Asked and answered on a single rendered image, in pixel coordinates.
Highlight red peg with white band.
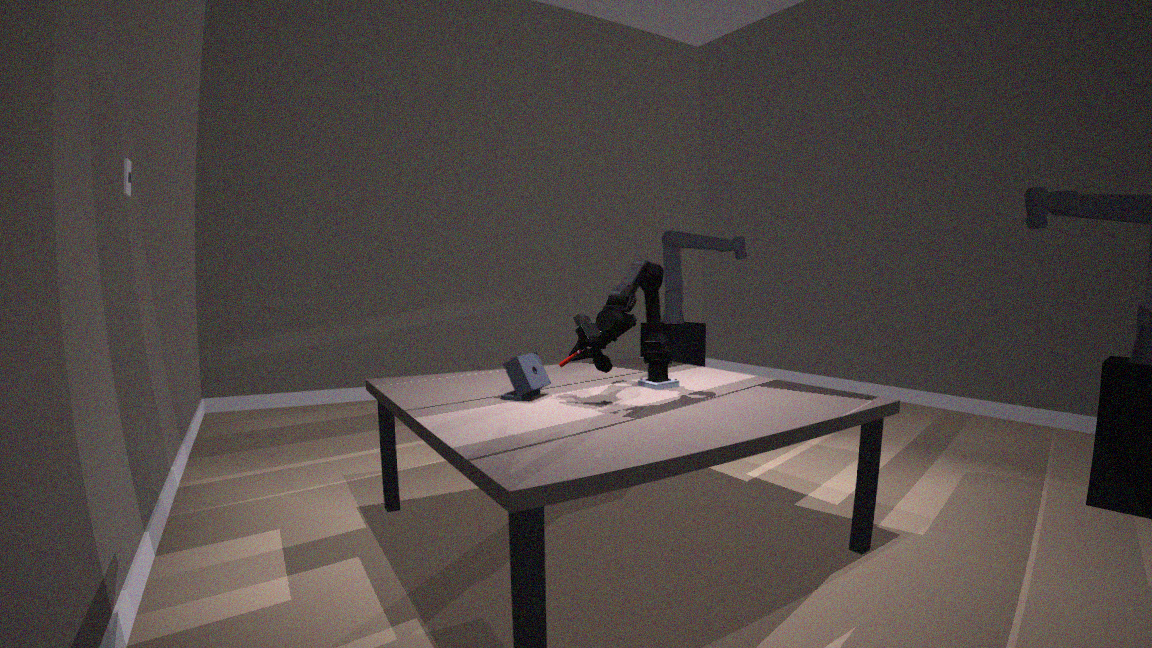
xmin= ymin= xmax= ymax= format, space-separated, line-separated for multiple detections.
xmin=559 ymin=349 xmax=582 ymax=367

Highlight dark blue sloped panel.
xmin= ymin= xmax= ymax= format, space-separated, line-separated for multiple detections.
xmin=501 ymin=352 xmax=551 ymax=401

